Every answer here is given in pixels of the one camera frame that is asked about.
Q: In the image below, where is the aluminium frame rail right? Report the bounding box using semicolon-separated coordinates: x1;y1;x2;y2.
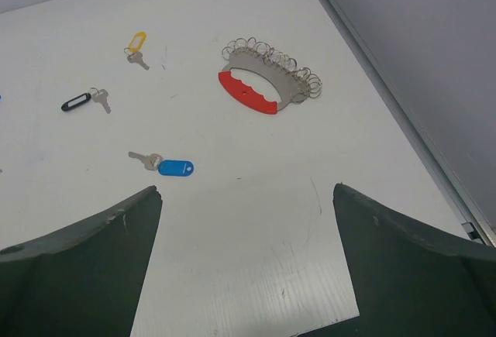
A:
328;0;495;243

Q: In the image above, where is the key with yellow tag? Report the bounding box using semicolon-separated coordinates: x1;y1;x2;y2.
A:
124;32;150;70

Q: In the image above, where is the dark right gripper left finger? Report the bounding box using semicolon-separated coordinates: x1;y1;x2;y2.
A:
1;186;163;336

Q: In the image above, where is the key with blue oval tag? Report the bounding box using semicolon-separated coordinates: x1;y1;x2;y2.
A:
128;151;195;177

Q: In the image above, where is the key with black tag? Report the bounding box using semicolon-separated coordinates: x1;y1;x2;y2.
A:
61;88;112;114

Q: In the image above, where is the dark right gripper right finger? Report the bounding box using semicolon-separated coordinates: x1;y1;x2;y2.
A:
308;184;495;336

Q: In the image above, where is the red handled metal key organizer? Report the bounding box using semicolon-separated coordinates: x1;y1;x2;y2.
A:
218;36;322;115

